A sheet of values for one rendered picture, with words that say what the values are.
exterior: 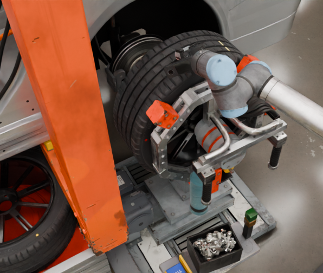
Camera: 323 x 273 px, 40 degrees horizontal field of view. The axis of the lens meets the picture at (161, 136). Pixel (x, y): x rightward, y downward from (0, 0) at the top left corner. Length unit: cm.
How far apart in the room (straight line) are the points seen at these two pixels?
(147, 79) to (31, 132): 59
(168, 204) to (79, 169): 104
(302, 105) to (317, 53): 228
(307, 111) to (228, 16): 84
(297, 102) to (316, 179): 145
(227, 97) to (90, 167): 50
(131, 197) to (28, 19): 137
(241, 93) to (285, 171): 149
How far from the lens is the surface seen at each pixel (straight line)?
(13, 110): 197
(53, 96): 124
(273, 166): 196
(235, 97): 147
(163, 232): 246
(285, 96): 153
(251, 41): 243
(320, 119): 152
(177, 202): 246
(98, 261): 224
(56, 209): 219
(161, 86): 173
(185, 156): 214
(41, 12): 109
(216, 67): 141
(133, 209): 224
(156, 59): 181
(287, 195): 283
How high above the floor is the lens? 232
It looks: 50 degrees down
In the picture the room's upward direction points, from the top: 3 degrees counter-clockwise
